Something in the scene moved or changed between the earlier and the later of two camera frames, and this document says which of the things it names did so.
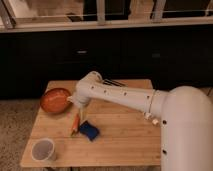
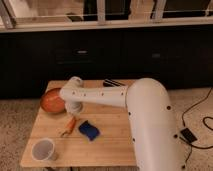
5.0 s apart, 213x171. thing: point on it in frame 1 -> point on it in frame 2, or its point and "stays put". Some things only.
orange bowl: x=55 y=100 stays put
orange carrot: x=76 y=124 -> x=69 y=127
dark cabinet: x=170 y=59 stays put
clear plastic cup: x=43 y=149 stays put
